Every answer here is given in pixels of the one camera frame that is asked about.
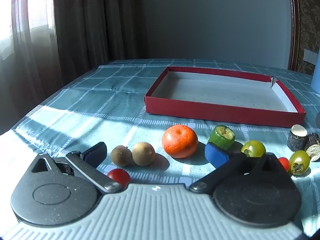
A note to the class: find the light blue kettle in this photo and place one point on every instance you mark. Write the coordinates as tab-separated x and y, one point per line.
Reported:
317	75

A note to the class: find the teal checked tablecloth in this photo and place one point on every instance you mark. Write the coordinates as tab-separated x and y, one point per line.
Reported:
100	100

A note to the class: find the white wall switch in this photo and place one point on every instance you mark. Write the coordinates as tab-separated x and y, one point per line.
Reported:
310	55

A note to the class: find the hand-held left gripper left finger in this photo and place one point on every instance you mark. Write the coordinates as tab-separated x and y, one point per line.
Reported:
96	152

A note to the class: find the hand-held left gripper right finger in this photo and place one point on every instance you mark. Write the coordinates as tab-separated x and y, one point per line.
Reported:
216	155

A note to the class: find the brown wooden frame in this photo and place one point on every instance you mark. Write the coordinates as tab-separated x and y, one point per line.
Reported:
294	17

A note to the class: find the red cardboard box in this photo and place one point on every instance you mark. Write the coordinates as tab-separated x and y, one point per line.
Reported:
200	110

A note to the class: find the red cherry tomato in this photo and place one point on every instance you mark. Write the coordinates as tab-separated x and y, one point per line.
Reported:
284	163
118	176

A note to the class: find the green cucumber piece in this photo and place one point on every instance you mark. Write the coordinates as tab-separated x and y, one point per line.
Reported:
220	140

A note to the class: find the sheer white curtain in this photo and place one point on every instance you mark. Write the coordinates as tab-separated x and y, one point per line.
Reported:
25	30

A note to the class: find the orange tangerine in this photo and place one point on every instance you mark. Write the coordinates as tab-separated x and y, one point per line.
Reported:
178	141

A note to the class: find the brown curtain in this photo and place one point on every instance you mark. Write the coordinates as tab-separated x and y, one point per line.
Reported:
100	17

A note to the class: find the wood log piece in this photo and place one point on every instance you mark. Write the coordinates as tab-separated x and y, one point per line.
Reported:
296	138
313	146

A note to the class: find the yellow-green tomato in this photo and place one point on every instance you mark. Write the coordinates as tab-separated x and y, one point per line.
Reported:
299	162
255	148

